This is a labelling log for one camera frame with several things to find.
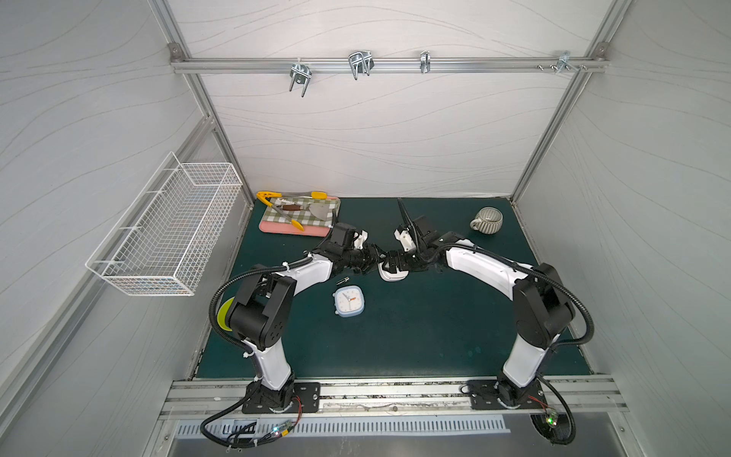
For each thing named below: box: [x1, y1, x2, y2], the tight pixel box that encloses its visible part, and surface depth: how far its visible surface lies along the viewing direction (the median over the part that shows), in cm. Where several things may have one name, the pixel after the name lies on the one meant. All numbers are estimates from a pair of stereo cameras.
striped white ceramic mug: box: [470, 206, 504, 235], surface depth 107 cm
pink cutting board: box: [258, 196, 340, 238], surface depth 113 cm
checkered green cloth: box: [262, 197, 340, 226], surface depth 117 cm
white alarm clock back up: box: [377, 260, 410, 282], surface depth 88 cm
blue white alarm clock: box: [332, 285, 365, 318], surface depth 90 cm
